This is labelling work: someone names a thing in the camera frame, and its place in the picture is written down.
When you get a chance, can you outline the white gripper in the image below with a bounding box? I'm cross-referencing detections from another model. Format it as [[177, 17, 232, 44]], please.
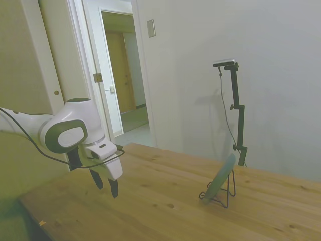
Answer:
[[79, 145, 124, 199]]

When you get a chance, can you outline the teal round plate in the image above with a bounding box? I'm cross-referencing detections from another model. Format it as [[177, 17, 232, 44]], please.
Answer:
[[203, 152, 238, 205]]

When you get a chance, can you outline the brown wooden hallway door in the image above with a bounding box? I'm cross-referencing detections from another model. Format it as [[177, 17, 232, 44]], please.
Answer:
[[105, 31, 137, 114]]

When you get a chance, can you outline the white open door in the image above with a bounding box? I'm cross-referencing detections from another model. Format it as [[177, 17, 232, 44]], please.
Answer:
[[75, 0, 125, 143]]

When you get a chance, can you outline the white closet door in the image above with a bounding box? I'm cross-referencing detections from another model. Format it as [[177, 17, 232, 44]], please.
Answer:
[[21, 0, 76, 116]]

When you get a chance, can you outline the light grey wrist camera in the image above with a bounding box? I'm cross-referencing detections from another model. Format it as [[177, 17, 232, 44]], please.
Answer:
[[86, 141, 119, 161]]

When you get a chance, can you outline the black wire plate stand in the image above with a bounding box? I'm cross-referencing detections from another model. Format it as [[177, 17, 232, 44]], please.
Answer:
[[199, 169, 237, 209]]

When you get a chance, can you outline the black camera stand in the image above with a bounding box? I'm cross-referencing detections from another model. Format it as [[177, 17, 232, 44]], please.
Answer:
[[223, 63, 249, 167]]

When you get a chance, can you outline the black exterior camera cable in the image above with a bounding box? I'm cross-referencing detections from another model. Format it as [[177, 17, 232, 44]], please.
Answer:
[[217, 66, 239, 152]]

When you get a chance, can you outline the grey wall switch plate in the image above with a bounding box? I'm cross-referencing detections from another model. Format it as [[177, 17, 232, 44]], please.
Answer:
[[146, 19, 156, 39]]

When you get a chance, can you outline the grey exterior camera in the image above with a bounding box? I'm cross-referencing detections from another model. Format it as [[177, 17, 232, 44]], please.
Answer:
[[212, 58, 237, 68]]

